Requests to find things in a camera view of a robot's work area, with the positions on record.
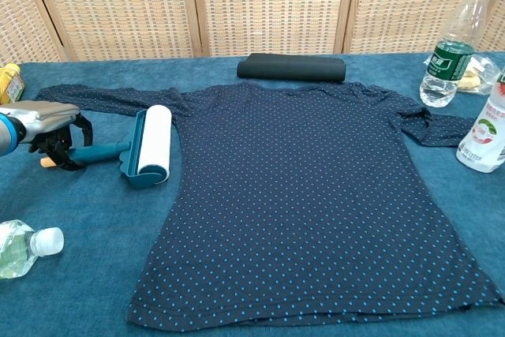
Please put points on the dark green label water bottle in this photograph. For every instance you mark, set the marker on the dark green label water bottle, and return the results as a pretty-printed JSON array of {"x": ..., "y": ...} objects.
[{"x": 450, "y": 62}]

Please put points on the black folded cloth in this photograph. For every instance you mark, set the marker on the black folded cloth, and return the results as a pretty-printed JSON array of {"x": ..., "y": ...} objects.
[{"x": 292, "y": 68}]

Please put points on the navy polka dot shirt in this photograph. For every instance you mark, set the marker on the navy polka dot shirt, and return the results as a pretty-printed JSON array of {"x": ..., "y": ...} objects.
[{"x": 296, "y": 195}]

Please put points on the yellow label tea bottle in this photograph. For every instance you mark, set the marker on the yellow label tea bottle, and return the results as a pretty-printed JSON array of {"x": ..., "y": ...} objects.
[{"x": 12, "y": 84}]

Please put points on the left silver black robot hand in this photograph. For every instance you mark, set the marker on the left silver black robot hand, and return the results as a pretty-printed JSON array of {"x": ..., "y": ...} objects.
[{"x": 47, "y": 114}]

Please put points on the blue table cloth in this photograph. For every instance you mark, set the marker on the blue table cloth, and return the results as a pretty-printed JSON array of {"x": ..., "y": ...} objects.
[{"x": 79, "y": 214}]

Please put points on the light green label water bottle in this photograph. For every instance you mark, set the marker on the light green label water bottle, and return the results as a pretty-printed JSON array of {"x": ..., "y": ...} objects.
[{"x": 16, "y": 248}]

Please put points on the clear snack bag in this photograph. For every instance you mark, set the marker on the clear snack bag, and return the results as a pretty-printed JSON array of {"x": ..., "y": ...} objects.
[{"x": 475, "y": 76}]

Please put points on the bamboo folding screen panel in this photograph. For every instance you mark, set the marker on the bamboo folding screen panel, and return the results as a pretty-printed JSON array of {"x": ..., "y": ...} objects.
[
  {"x": 272, "y": 5},
  {"x": 118, "y": 9},
  {"x": 402, "y": 5},
  {"x": 19, "y": 17},
  {"x": 499, "y": 25}
]

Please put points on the white drink bottle yellow cap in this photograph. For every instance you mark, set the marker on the white drink bottle yellow cap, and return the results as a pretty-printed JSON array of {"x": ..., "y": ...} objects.
[{"x": 483, "y": 135}]

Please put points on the teal lint roller white roll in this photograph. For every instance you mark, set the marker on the teal lint roller white roll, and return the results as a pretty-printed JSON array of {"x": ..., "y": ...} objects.
[{"x": 154, "y": 135}]

